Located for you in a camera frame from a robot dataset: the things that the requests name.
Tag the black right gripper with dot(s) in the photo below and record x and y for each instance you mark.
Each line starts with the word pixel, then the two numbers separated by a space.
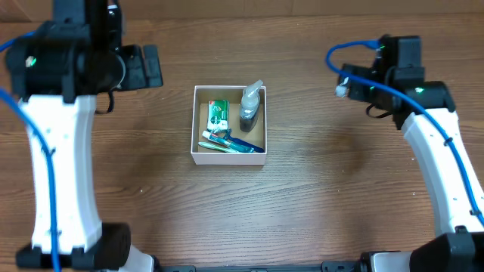
pixel 359 93

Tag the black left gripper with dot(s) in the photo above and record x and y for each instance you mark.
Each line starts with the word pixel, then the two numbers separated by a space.
pixel 138 78

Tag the green soap bar package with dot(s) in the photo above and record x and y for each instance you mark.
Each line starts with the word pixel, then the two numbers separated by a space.
pixel 217 119

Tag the clear pump dispenser bottle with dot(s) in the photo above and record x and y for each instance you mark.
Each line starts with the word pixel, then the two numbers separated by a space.
pixel 249 106

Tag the green toothbrush with cap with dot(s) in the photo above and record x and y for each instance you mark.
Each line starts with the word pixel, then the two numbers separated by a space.
pixel 217 147

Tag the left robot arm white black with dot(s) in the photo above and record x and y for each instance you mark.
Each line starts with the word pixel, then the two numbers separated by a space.
pixel 57 73

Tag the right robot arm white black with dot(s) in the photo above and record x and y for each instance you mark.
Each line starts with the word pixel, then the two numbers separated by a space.
pixel 425 112

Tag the pink open cardboard box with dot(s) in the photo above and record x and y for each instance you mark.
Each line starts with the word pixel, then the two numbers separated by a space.
pixel 203 94

